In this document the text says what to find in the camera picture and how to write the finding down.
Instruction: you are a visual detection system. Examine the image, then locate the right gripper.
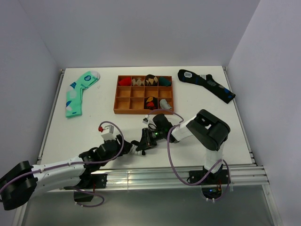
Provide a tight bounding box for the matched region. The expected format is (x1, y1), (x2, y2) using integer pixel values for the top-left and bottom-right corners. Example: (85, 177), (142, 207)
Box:
(138, 128), (166, 152)

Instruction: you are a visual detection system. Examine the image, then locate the dark teal rolled sock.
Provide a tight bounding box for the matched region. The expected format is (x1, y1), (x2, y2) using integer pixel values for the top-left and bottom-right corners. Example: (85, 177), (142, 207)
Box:
(158, 77), (172, 87)

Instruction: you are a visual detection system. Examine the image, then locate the wooden compartment tray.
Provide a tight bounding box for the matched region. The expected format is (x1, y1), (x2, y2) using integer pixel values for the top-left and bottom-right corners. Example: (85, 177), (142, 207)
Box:
(113, 75), (174, 114)

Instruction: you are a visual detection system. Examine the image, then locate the red rolled sock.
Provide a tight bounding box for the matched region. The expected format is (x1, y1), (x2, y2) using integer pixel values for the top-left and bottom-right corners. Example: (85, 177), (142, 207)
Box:
(118, 77), (132, 86)

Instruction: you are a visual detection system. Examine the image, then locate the beige argyle rolled sock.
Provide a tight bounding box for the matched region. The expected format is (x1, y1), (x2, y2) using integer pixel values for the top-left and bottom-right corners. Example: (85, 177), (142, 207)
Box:
(132, 76), (145, 86)

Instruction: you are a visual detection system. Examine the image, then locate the light grey rolled sock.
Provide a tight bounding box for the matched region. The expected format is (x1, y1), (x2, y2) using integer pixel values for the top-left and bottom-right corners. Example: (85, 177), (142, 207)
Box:
(159, 99), (172, 110)

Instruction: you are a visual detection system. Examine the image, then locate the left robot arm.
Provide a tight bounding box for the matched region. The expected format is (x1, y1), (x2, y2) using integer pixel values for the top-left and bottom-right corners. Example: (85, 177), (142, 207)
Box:
(0, 139), (134, 210)

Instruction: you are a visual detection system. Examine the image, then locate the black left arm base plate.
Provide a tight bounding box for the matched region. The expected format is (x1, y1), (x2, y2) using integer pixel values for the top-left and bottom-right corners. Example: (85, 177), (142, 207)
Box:
(63, 173), (108, 190)

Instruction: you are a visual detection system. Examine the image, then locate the black red yellow argyle sock roll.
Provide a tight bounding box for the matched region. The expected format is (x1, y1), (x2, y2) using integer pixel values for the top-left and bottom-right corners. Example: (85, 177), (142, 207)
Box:
(144, 96), (158, 110)

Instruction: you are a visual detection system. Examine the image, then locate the aluminium table edge rail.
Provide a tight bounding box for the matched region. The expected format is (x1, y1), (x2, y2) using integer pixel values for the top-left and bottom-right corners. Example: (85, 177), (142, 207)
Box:
(22, 166), (270, 194)

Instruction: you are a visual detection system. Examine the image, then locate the black tan argyle rolled sock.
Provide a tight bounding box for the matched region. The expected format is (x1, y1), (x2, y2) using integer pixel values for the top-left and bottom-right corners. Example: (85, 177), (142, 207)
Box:
(145, 74), (158, 86)

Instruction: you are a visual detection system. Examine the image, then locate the mint green patterned sock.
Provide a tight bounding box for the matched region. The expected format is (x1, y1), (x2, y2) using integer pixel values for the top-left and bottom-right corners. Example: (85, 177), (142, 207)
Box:
(65, 71), (100, 118)

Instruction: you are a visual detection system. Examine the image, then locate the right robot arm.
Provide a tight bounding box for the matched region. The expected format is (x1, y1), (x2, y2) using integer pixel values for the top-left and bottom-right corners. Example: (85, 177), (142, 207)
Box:
(135, 109), (230, 184)

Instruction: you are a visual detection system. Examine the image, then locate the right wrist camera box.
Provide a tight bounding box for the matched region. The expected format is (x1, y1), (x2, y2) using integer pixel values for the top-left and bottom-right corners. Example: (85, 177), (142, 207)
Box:
(143, 114), (150, 125)

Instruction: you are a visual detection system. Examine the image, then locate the white black-striped ankle sock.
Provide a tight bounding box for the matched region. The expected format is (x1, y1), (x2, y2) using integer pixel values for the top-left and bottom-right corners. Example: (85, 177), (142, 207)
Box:
(128, 140), (146, 156)

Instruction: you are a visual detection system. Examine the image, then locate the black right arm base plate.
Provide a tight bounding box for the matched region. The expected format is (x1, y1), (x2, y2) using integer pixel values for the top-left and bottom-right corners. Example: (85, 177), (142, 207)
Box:
(187, 169), (231, 185)

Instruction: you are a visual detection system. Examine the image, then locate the black blue patterned long sock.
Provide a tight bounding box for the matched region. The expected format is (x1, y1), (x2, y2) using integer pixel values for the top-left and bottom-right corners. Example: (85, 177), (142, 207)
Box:
(178, 69), (236, 104)

